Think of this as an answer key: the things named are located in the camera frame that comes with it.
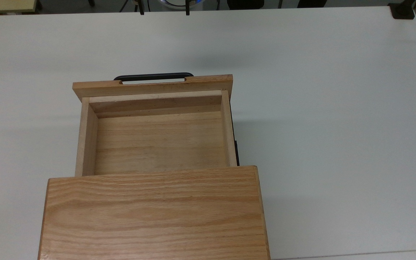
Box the black drawer handle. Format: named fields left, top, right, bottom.
left=113, top=72, right=195, bottom=82

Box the wooden drawer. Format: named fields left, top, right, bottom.
left=72, top=74, right=238, bottom=177

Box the dark chair base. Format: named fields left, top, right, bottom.
left=226, top=0, right=266, bottom=10

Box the black table clamp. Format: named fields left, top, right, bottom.
left=388, top=0, right=416, bottom=20

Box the yellowish wooden side table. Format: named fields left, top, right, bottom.
left=0, top=0, right=38, bottom=15

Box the wooden drawer cabinet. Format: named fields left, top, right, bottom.
left=38, top=165, right=271, bottom=260

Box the black drawer slide rail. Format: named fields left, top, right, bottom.
left=229, top=99, right=240, bottom=167

